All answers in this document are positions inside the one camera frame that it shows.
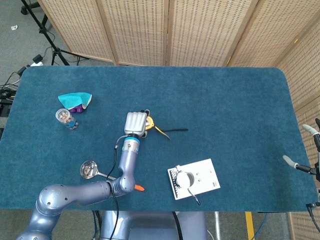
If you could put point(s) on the yellow floor strip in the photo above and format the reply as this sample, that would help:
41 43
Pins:
250 225

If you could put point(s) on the teal cloth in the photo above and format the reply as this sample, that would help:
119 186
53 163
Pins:
72 98

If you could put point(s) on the black office chair base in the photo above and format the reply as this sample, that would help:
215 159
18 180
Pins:
25 10

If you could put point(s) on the blue velvet tablecloth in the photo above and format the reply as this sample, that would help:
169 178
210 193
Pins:
200 100

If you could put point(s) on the silver table leg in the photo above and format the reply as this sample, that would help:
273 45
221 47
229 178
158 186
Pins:
218 225

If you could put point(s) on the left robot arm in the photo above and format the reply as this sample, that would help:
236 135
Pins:
75 193

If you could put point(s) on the purple plastic block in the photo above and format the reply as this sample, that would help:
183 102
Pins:
76 109

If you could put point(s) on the woven wooden folding screen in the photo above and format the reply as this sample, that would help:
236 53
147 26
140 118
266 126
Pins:
200 30

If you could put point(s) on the white power strip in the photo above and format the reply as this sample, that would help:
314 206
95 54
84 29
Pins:
36 64

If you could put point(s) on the black tripod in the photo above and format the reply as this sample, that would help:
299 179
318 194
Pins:
56 51

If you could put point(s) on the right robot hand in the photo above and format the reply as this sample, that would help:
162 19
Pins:
306 169

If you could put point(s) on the black power adapter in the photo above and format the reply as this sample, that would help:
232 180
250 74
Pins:
37 59

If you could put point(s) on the grey robot torso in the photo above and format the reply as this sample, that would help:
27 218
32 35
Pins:
150 225

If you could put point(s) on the clear plastic snack jar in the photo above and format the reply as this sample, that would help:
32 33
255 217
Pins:
68 121

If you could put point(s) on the white paper scrap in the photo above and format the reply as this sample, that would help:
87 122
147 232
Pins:
14 27

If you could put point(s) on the yellow tape measure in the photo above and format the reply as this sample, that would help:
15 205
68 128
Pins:
150 122

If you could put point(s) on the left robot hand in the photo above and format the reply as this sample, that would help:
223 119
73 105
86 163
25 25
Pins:
135 123

